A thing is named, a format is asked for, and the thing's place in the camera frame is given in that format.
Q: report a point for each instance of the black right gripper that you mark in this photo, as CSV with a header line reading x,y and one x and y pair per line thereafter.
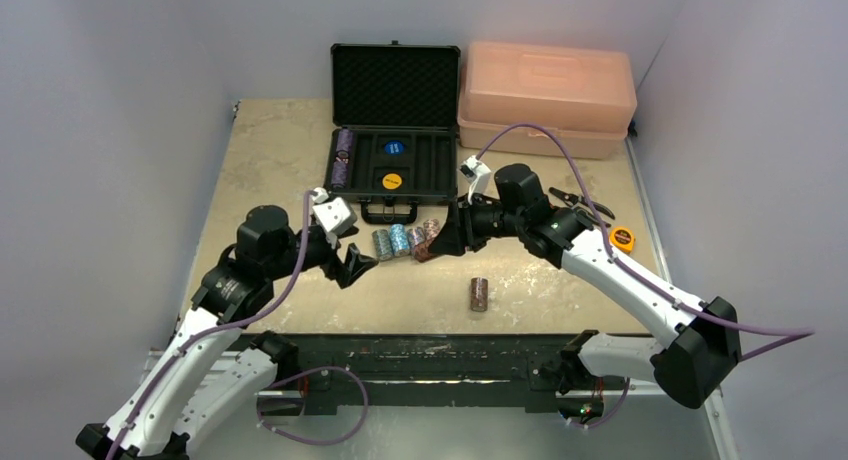
x,y
465,224

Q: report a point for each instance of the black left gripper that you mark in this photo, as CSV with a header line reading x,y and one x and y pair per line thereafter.
x,y
335,268

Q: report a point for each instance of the pink poker chip stack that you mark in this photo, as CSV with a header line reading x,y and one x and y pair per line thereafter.
x,y
431,228

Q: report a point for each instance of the brown chip stack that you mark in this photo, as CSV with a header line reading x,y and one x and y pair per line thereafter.
x,y
478,294

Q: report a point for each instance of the brown chip stack upright-facing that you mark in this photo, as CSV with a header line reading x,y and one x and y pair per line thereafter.
x,y
422,253

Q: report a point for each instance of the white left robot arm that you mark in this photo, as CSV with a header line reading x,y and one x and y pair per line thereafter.
x,y
174,410

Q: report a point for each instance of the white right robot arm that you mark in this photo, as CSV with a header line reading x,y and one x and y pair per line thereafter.
x,y
690,348

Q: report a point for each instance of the black poker set case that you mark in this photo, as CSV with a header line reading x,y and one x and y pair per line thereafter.
x,y
408,93

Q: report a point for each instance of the pink blue chip stack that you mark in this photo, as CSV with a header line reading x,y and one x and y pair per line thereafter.
x,y
415,236

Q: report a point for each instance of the grey green chip stack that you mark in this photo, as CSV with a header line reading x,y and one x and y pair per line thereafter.
x,y
382,244

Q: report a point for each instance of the light blue chip stack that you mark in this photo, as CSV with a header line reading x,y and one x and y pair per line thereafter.
x,y
399,242

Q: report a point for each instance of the yellow big blind button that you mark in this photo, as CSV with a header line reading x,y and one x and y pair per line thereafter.
x,y
392,181

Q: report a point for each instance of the purple chip stack lower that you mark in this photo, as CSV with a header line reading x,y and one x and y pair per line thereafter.
x,y
339,174

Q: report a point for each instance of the purple chip stack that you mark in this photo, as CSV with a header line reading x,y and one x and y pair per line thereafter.
x,y
344,142
339,174

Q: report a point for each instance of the purple chip stack upper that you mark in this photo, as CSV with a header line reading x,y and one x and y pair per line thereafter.
x,y
344,142

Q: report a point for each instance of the yellow tape measure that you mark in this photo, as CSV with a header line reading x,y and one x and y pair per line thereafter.
x,y
622,238

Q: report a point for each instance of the translucent pink storage box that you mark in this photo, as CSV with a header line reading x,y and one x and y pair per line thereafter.
x,y
585,97

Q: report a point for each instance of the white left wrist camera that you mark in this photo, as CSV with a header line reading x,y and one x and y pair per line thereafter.
x,y
334,214

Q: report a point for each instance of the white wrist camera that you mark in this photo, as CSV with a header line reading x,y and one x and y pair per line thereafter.
x,y
334,214
477,175

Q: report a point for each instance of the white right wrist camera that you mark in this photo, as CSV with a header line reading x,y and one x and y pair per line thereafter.
x,y
477,175

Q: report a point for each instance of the black handled pliers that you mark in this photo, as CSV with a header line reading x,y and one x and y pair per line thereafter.
x,y
581,206

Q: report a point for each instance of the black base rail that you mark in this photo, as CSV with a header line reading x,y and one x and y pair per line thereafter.
x,y
526,371

